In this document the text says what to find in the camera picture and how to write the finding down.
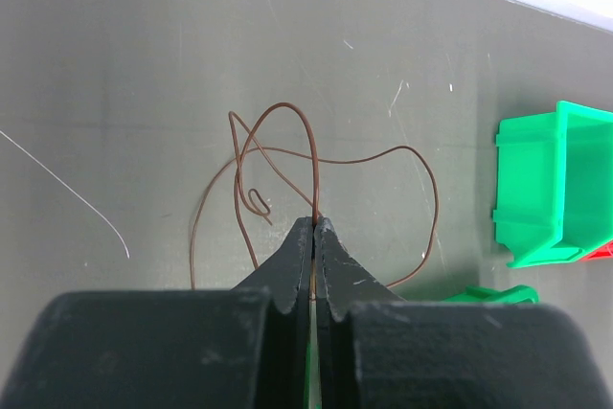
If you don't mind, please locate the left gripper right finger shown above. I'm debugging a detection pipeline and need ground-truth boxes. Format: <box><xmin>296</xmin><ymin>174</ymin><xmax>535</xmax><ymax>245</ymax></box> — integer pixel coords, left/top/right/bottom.
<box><xmin>313</xmin><ymin>218</ymin><xmax>608</xmax><ymax>408</ymax></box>

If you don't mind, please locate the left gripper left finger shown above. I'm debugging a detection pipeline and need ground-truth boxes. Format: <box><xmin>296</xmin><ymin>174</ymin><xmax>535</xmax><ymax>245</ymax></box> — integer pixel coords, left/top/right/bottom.
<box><xmin>1</xmin><ymin>217</ymin><xmax>313</xmax><ymax>408</ymax></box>

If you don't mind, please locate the large green plastic tray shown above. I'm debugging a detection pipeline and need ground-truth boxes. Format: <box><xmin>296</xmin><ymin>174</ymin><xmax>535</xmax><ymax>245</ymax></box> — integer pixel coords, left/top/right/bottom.
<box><xmin>445</xmin><ymin>285</ymin><xmax>539</xmax><ymax>304</ymax></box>

